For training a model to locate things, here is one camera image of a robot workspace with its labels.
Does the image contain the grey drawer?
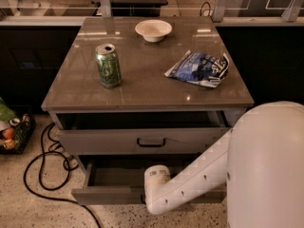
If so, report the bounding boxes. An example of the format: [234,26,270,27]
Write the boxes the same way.
[58,112,230,155]
[71,154,228,206]

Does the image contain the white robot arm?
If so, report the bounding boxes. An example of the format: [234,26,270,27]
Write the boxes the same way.
[144,102,304,228]

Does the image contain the grey drawer cabinet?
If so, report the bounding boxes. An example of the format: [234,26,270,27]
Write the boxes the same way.
[41,16,255,166]

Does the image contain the grey top drawer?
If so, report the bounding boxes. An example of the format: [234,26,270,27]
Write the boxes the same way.
[58,112,230,155]

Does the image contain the blue chip bag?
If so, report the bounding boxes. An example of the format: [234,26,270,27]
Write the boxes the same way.
[164,50,230,88]

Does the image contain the green soda can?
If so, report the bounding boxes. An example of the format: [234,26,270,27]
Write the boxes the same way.
[95,44,122,88]

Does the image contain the white bowl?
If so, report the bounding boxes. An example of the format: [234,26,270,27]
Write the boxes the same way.
[135,20,172,43]

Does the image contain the green bag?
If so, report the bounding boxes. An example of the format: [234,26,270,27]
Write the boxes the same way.
[0,97,16,122]

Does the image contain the black cable behind cabinet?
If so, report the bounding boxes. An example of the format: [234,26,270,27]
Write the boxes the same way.
[199,1,213,17]

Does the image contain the black wire basket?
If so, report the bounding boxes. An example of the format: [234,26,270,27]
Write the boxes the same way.
[0,114,35,154]

